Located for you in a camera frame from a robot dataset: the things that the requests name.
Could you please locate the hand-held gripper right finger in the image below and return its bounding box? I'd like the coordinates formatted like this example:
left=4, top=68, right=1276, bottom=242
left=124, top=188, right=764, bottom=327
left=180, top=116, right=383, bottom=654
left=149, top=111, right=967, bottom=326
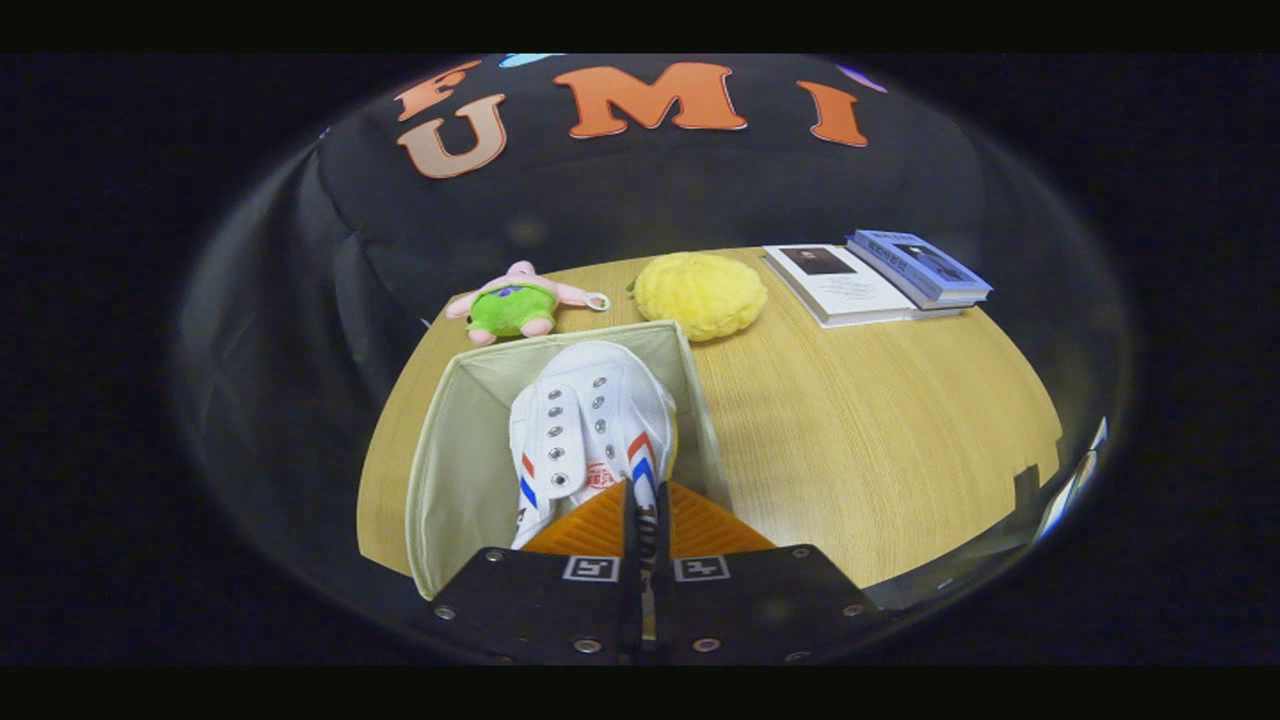
left=655, top=480, right=886, bottom=666

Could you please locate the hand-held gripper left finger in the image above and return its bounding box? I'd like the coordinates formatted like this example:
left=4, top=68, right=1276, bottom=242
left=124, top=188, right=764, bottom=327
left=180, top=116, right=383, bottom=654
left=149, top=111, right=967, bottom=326
left=410, top=480, right=641, bottom=666

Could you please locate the white canvas shoe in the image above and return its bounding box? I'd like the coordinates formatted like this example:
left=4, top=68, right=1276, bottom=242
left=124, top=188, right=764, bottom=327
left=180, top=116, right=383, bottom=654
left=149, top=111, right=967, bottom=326
left=508, top=340, right=679, bottom=551

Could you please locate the beige fabric storage box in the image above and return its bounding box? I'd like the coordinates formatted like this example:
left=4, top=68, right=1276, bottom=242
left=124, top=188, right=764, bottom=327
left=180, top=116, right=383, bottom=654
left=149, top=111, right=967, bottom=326
left=404, top=320, right=731, bottom=601

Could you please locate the yellow round plush cushion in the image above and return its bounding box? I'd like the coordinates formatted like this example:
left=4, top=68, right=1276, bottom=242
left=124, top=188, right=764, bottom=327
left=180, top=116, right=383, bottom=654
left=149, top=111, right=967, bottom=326
left=630, top=252, right=769, bottom=343

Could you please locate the pink and green plush toy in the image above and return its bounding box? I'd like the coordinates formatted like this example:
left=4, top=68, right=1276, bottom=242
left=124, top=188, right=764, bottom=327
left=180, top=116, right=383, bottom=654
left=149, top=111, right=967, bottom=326
left=445, top=260, right=611, bottom=347

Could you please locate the white book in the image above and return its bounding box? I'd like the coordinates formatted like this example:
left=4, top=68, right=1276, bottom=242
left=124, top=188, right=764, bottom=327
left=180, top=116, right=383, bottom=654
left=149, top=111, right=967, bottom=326
left=762, top=244, right=916, bottom=329

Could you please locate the blue book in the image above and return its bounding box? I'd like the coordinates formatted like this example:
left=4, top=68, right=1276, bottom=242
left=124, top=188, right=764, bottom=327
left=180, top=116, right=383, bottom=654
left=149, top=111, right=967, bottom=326
left=845, top=229, right=994, bottom=311

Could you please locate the white blue flat object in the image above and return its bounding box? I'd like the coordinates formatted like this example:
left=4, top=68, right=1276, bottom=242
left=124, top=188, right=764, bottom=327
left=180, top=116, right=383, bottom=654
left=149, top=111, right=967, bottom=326
left=1030, top=418, right=1109, bottom=546

